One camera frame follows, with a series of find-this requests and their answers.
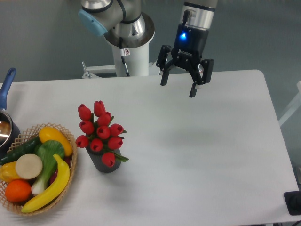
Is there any woven wicker basket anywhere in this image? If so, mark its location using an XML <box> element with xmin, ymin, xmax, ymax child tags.
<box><xmin>0</xmin><ymin>123</ymin><xmax>78</xmax><ymax>216</ymax></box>

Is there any beige round radish slice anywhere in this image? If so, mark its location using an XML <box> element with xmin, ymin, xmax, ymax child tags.
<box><xmin>15</xmin><ymin>154</ymin><xmax>43</xmax><ymax>179</ymax></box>

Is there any dark grey ribbed vase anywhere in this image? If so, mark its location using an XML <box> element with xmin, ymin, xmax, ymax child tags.
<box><xmin>86</xmin><ymin>147</ymin><xmax>121</xmax><ymax>173</ymax></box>

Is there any yellow banana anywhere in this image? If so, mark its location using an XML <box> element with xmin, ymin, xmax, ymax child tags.
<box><xmin>21</xmin><ymin>154</ymin><xmax>70</xmax><ymax>213</ymax></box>

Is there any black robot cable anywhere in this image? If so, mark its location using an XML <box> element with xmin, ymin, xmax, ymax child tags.
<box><xmin>119</xmin><ymin>37</ymin><xmax>131</xmax><ymax>77</ymax></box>

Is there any orange fruit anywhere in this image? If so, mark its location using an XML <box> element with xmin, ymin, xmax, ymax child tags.
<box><xmin>5</xmin><ymin>179</ymin><xmax>32</xmax><ymax>202</ymax></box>

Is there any white frame at right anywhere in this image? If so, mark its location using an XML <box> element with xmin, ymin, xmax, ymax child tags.
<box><xmin>278</xmin><ymin>81</ymin><xmax>301</xmax><ymax>127</ymax></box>

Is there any green bok choy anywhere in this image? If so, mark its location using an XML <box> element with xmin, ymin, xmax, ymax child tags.
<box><xmin>31</xmin><ymin>140</ymin><xmax>65</xmax><ymax>196</ymax></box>

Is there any black device at edge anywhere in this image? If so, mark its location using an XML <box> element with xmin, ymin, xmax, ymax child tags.
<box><xmin>284</xmin><ymin>191</ymin><xmax>301</xmax><ymax>216</ymax></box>

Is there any yellow bell pepper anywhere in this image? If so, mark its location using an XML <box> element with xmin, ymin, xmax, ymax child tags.
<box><xmin>0</xmin><ymin>161</ymin><xmax>21</xmax><ymax>183</ymax></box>

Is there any red tulip bouquet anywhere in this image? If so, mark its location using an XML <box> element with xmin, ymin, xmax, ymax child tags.
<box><xmin>76</xmin><ymin>100</ymin><xmax>129</xmax><ymax>163</ymax></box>

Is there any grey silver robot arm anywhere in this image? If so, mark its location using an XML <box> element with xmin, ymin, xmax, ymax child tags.
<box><xmin>78</xmin><ymin>0</ymin><xmax>217</xmax><ymax>97</ymax></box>

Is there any blue handled steel saucepan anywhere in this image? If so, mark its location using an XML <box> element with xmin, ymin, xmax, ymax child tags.
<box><xmin>0</xmin><ymin>68</ymin><xmax>20</xmax><ymax>159</ymax></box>

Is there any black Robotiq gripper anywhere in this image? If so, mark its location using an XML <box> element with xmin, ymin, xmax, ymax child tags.
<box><xmin>156</xmin><ymin>24</ymin><xmax>214</xmax><ymax>98</ymax></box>

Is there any dark red fruit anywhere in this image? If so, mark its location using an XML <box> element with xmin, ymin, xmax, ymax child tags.
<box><xmin>48</xmin><ymin>156</ymin><xmax>71</xmax><ymax>186</ymax></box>

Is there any dark green cucumber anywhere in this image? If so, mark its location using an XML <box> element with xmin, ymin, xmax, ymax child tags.
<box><xmin>0</xmin><ymin>137</ymin><xmax>41</xmax><ymax>166</ymax></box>

